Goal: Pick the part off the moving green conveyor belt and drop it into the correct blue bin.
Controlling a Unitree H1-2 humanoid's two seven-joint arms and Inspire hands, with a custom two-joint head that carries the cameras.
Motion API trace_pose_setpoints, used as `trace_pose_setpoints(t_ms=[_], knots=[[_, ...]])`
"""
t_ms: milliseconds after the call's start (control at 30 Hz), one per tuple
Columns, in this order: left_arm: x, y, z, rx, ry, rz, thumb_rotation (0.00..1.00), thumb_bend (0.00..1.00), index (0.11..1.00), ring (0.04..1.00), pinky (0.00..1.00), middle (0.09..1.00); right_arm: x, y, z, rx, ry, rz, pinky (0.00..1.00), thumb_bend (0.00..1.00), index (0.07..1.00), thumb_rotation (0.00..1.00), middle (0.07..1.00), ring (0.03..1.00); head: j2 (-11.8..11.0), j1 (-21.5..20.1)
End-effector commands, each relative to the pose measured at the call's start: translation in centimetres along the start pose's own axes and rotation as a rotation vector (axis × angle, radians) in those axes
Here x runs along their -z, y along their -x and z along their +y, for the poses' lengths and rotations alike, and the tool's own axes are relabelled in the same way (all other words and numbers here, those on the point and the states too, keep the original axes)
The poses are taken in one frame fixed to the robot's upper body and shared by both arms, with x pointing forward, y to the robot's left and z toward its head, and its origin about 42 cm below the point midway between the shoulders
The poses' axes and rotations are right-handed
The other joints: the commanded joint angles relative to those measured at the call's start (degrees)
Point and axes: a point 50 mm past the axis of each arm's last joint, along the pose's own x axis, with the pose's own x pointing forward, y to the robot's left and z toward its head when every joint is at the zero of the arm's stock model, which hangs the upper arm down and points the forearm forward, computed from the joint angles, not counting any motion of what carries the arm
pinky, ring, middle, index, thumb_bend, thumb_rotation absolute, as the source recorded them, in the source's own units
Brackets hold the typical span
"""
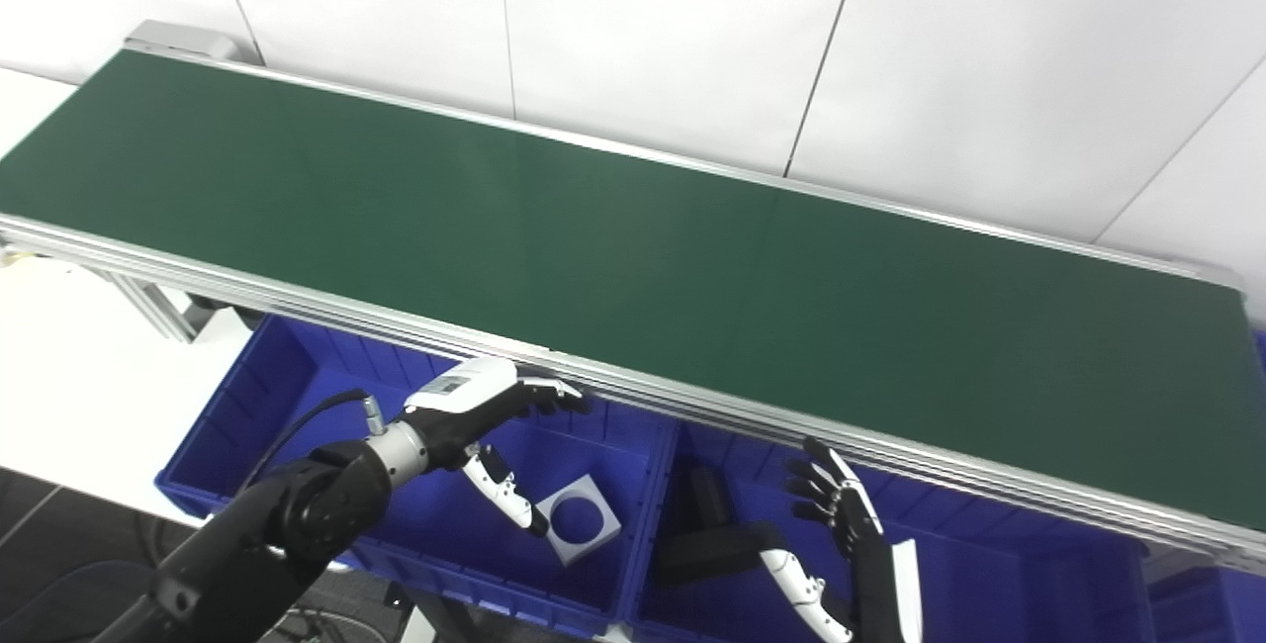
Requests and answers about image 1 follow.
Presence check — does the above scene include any white square part round hole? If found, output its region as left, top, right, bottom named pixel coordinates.
left=534, top=474, right=623, bottom=567

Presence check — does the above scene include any blue plastic bin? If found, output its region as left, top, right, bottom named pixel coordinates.
left=623, top=420, right=1154, bottom=643
left=153, top=315, right=679, bottom=640

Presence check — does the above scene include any green conveyor belt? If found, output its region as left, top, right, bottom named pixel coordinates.
left=0, top=20, right=1266, bottom=577

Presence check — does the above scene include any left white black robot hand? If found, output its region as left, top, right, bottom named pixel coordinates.
left=401, top=356, right=593, bottom=538

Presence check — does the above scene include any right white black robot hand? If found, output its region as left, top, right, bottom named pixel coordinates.
left=757, top=437, right=927, bottom=643

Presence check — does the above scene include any aluminium conveyor leg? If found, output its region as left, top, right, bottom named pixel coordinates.
left=91, top=267, right=260, bottom=343

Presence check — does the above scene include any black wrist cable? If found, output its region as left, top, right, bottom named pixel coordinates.
left=237, top=387, right=387, bottom=498

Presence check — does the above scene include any black angled part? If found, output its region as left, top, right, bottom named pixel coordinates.
left=653, top=465, right=788, bottom=588

